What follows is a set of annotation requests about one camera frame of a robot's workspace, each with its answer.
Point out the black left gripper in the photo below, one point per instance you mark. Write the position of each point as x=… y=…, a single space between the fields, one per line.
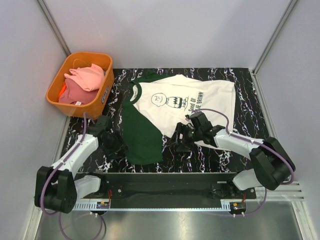
x=119 y=145

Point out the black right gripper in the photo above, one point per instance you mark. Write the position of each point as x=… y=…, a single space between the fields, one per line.
x=182 y=129

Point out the white green raglan t-shirt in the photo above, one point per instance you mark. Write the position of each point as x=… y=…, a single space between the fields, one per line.
x=156 y=103

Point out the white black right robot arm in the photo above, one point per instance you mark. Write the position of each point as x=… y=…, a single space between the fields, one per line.
x=271 y=165

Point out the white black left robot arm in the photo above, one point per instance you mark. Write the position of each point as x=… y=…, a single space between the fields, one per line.
x=57 y=190

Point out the orange plastic laundry basket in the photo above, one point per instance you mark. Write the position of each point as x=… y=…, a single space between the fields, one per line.
x=83 y=59

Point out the dark pink folded shirt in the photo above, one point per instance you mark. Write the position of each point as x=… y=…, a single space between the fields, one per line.
x=73 y=93

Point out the light pink folded shirt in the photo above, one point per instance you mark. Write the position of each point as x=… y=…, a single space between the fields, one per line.
x=88 y=78

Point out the orange garment in basket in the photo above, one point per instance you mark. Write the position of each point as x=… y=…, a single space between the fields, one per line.
x=62 y=90

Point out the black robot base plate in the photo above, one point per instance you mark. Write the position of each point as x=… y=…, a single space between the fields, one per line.
x=153 y=191

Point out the aluminium rail frame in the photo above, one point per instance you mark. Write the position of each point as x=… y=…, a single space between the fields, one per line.
x=147 y=40

